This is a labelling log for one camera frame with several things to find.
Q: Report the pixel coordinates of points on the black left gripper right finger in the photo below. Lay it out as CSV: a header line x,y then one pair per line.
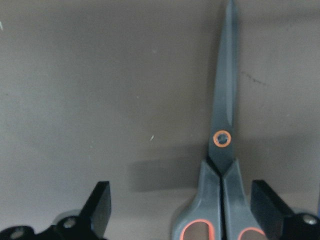
x,y
269,210

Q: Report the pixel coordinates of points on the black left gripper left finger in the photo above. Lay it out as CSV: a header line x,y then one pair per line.
x,y
97,209

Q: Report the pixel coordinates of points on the grey orange handled scissors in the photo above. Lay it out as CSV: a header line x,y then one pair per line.
x,y
220,201

